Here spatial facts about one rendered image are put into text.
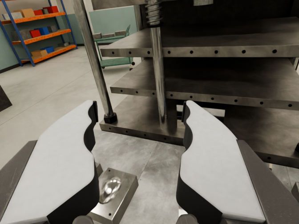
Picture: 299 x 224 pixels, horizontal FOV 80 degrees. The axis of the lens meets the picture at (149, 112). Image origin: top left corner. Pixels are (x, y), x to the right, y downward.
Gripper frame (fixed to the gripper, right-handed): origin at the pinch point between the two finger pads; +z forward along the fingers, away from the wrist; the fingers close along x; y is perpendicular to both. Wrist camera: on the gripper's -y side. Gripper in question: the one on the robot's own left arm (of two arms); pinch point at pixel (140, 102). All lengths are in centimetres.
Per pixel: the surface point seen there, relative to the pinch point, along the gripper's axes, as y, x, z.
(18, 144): 170, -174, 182
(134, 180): 60, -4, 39
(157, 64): 23, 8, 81
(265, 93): 33, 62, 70
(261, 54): 13, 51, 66
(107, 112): 62, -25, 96
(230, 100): 38, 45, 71
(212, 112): 47, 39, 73
